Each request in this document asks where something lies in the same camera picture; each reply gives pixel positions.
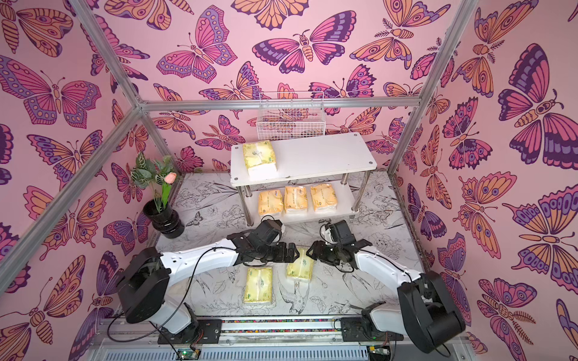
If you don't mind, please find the white two-tier shelf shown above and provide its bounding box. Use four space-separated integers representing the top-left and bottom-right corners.
230 132 377 227

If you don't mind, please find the artificial tulip plant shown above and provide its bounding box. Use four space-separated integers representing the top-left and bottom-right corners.
130 152 179 214

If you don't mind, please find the aluminium frame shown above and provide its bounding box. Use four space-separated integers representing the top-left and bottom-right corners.
1 1 478 290

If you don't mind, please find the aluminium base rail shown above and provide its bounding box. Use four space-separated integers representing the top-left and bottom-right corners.
85 315 477 360

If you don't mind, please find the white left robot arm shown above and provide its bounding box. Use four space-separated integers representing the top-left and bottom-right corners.
116 218 300 341

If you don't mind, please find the white wire basket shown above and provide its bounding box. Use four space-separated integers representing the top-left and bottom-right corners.
254 90 327 141

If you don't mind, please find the orange tissue pack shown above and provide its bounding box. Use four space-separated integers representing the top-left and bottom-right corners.
284 186 309 214
310 183 338 212
257 190 284 217

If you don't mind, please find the green tissue pack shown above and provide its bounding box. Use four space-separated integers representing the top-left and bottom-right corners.
243 267 273 304
242 140 277 179
285 259 315 282

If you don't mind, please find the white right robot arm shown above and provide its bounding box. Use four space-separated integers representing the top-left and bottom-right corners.
304 221 466 353

